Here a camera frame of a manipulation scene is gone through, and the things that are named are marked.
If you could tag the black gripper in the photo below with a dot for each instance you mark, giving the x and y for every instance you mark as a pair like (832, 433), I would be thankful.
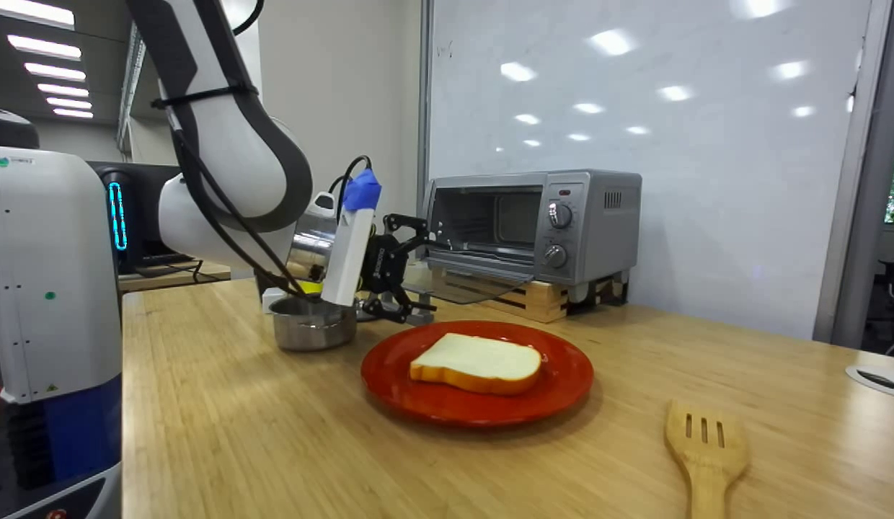
(384, 264)

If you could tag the silver toaster oven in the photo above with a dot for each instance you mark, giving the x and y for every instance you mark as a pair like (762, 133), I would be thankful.
(581, 232)

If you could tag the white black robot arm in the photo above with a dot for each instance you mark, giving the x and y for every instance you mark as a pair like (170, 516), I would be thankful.
(227, 146)

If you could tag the yellow sponge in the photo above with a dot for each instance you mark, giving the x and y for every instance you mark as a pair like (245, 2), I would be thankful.
(310, 287)

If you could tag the steel pot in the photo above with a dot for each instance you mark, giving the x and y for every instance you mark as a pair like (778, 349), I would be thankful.
(312, 327)

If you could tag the white bread slice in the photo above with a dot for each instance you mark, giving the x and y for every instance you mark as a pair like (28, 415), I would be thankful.
(476, 363)

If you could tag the red plate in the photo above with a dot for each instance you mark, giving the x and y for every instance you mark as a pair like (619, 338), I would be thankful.
(485, 408)

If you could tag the black box cyan light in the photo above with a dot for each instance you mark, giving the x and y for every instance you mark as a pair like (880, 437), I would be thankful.
(139, 218)

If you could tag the wooden slotted spatula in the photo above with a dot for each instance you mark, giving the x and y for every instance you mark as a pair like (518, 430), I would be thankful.
(708, 450)

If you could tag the white blue machine column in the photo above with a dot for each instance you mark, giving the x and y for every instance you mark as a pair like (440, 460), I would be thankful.
(45, 270)

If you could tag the white round table grommet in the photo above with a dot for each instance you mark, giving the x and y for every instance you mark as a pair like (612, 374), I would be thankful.
(880, 375)

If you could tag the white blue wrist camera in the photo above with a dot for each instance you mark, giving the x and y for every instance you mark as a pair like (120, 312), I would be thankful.
(349, 239)

